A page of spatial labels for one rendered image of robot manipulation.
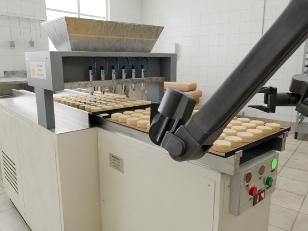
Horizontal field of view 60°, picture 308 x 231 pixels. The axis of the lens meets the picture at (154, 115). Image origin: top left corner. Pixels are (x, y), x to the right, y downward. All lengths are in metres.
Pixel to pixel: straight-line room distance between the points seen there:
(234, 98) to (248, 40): 4.73
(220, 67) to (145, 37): 4.02
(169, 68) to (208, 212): 0.90
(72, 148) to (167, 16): 5.10
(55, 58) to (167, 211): 0.73
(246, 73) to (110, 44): 0.95
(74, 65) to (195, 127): 0.86
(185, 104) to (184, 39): 5.26
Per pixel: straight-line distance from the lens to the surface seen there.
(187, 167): 0.86
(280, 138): 1.00
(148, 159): 0.99
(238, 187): 0.82
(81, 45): 1.29
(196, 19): 5.69
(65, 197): 1.31
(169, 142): 0.54
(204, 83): 5.56
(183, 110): 0.56
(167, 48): 5.87
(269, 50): 0.51
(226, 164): 0.77
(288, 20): 0.52
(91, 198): 1.38
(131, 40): 1.42
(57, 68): 1.17
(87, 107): 1.31
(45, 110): 1.28
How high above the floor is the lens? 1.15
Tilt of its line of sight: 12 degrees down
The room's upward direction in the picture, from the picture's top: straight up
